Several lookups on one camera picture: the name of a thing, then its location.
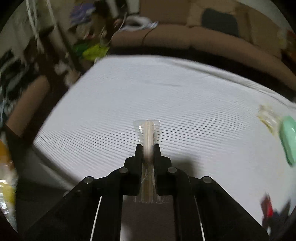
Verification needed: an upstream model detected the bamboo skewer packet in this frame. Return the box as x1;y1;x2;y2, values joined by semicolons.
0;141;18;231

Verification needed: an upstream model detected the brown armchair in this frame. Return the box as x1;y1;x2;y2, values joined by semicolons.
6;75;50;137

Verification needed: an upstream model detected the green yellow bag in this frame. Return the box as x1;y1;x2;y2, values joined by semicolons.
72;42;109;61

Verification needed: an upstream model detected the brown sofa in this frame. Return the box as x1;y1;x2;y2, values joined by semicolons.
111;1;295;92

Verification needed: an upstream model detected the green plastic dish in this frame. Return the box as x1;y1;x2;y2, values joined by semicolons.
279;116;296;166

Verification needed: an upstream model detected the clear cutlery packet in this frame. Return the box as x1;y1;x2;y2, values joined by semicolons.
257;105;282;135

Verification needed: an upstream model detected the red sauce packet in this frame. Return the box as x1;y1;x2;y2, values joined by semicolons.
260;194;273;219

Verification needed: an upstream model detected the chopsticks packet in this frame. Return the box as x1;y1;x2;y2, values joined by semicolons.
133;120;162;204

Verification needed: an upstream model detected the black cushion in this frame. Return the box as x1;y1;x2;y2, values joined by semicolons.
201;9;240;37

